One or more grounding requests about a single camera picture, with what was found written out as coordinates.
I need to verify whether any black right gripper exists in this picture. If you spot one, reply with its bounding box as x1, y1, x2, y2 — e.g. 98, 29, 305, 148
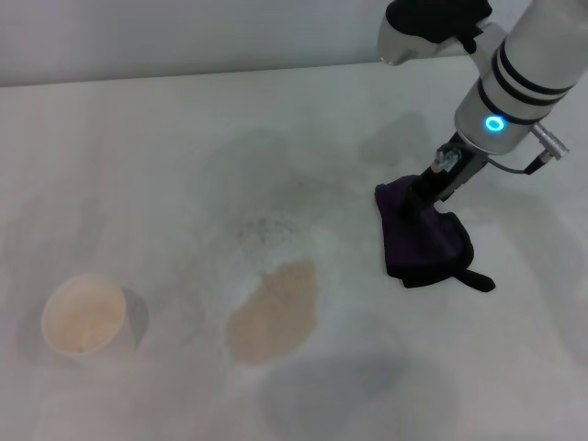
399, 131, 488, 217

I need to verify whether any purple rag with black trim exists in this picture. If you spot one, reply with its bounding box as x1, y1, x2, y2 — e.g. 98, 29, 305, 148
374, 174, 496, 293

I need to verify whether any white paper cup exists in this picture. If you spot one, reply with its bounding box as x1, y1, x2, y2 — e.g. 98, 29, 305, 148
40, 273, 151, 358

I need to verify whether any brown water stain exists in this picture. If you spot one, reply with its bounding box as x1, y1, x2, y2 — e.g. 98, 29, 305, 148
226, 258, 320, 367

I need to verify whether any grey cable with metal plug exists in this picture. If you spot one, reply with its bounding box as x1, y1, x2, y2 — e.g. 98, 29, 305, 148
485, 122, 571, 175

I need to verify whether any silver wrist camera black mount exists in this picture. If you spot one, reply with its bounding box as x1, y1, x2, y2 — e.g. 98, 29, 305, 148
377, 0, 495, 66

